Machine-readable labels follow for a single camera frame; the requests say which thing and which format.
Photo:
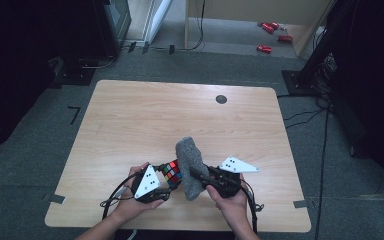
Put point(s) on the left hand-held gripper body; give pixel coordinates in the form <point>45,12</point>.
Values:
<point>146,186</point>

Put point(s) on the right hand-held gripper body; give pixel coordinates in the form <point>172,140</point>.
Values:
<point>226,181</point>

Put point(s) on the multicoloured puzzle cube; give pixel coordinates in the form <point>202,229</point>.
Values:
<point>173,175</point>

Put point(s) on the grey cloth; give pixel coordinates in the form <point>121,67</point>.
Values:
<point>190,156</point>

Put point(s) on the person's left hand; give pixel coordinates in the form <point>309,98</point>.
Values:
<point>126,206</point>

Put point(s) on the person's right hand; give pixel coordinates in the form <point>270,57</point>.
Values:
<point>233,210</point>

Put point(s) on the person's dark clothing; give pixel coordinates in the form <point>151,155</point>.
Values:
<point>180,235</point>

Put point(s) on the grey tape strip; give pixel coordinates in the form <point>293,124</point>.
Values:
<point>55,198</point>
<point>300,204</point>

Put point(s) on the dark round table grommet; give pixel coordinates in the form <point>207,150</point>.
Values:
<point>221,99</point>

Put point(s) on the black tape strip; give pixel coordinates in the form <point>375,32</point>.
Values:
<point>171,49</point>
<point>131,47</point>

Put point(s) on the black metal stand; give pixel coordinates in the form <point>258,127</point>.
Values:
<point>300,80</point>

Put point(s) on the black stand base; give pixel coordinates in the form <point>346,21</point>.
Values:
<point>75,75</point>

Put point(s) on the red can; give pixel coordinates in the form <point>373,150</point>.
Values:
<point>268,28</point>
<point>285,38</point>
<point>264,49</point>
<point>275,25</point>

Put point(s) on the white board panel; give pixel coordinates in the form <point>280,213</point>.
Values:
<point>158,20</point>

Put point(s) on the dark glass-fronted cabinet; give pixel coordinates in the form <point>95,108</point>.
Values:
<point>113,26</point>

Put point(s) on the dark curtain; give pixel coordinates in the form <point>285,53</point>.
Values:
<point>376,83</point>
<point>20,66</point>

